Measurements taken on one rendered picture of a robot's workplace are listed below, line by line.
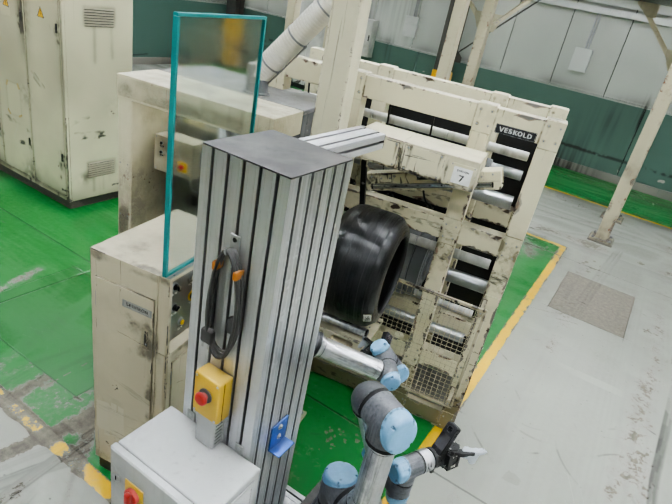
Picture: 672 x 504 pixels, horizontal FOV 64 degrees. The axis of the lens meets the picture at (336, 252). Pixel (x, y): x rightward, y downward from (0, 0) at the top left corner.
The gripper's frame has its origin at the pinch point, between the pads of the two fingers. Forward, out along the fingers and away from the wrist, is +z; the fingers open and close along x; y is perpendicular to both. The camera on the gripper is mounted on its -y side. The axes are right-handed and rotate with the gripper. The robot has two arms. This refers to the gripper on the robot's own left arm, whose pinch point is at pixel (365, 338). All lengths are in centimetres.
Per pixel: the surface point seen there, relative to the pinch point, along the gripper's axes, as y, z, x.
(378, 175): -67, 46, -32
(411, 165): -74, 21, -35
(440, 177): -79, 11, -25
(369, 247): -29.2, 3.2, -30.0
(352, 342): 4.7, 16.9, 8.6
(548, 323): -142, 134, 235
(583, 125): -617, 550, 427
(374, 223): -40, 11, -33
